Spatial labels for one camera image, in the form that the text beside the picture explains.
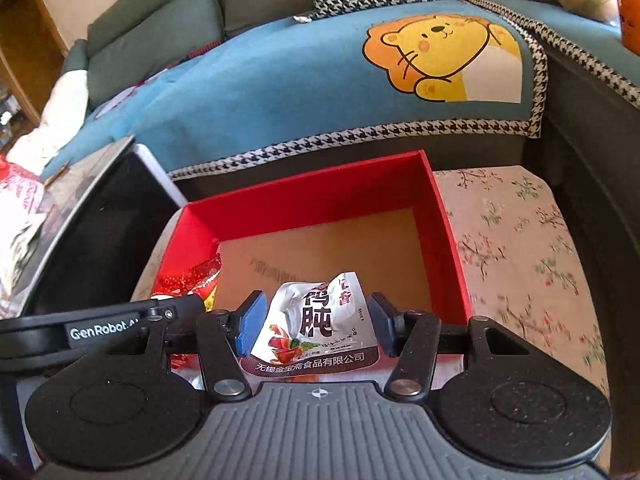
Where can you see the red cardboard box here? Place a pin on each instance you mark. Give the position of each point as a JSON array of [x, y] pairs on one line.
[[208, 357]]

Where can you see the white cloth on sofa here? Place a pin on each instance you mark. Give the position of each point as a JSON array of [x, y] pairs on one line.
[[61, 119]]

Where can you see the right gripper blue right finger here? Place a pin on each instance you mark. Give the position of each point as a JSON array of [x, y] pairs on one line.
[[384, 317]]

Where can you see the black side table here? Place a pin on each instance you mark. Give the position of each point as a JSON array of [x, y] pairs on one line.
[[103, 219]]

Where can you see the red Trolli candy bag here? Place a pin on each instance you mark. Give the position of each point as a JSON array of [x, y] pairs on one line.
[[200, 280]]

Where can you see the red white plastic bag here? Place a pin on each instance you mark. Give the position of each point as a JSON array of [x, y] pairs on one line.
[[21, 196]]

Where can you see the blue lion sofa cover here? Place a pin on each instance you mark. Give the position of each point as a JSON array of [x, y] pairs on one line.
[[332, 89]]

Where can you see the white duck snack packet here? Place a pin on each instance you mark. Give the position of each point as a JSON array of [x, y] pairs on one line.
[[314, 329]]

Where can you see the orange plastic basket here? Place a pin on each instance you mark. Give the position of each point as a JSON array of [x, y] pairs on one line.
[[629, 12]]

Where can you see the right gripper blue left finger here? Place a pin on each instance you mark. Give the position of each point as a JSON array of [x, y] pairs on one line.
[[250, 317]]

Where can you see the floral tablecloth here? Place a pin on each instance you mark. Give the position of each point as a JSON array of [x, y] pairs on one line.
[[520, 265]]

